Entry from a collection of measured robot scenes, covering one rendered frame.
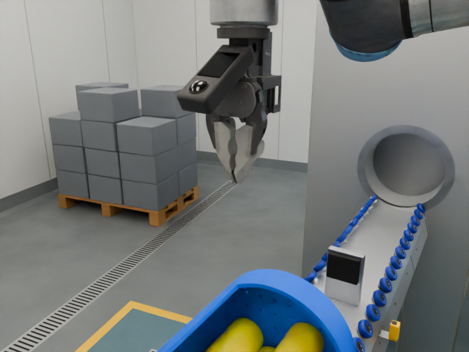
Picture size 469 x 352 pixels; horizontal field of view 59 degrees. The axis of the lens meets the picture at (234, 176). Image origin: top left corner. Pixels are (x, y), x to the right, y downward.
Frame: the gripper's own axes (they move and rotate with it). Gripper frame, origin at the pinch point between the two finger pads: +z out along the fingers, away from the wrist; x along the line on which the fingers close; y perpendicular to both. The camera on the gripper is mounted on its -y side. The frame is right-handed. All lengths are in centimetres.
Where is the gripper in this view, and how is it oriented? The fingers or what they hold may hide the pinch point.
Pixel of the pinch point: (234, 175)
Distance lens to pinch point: 59.3
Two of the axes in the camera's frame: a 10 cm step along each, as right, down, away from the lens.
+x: -8.5, -1.6, 4.9
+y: 5.2, -2.6, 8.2
